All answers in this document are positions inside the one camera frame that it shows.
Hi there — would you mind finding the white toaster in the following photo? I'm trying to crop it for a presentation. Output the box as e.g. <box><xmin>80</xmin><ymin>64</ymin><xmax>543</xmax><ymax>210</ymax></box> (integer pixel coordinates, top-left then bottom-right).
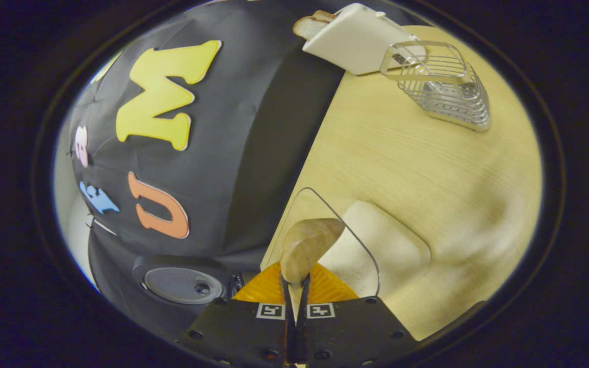
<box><xmin>302</xmin><ymin>3</ymin><xmax>420</xmax><ymax>76</ymax></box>

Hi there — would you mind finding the metal wire chopstick holder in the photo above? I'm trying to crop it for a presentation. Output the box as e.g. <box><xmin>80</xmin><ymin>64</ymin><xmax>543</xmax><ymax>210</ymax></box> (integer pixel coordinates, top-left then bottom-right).
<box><xmin>379</xmin><ymin>40</ymin><xmax>490</xmax><ymax>132</ymax></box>

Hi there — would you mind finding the wooden spoon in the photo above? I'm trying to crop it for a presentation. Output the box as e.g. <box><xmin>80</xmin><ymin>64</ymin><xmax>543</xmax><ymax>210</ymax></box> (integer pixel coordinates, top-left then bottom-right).
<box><xmin>279</xmin><ymin>218</ymin><xmax>346</xmax><ymax>323</ymax></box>

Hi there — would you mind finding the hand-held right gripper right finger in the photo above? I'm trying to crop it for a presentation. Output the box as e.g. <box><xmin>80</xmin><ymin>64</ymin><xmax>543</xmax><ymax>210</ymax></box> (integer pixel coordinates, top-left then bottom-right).
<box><xmin>297</xmin><ymin>263</ymin><xmax>420</xmax><ymax>368</ymax></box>

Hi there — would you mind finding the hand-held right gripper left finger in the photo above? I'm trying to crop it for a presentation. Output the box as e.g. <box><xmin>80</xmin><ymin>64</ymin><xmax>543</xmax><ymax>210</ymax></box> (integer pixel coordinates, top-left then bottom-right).
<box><xmin>177</xmin><ymin>262</ymin><xmax>295</xmax><ymax>368</ymax></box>

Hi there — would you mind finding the dark grey rice cooker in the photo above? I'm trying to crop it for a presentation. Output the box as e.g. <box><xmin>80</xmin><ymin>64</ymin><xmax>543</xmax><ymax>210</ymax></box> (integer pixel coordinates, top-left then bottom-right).
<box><xmin>131</xmin><ymin>254</ymin><xmax>248</xmax><ymax>328</ymax></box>

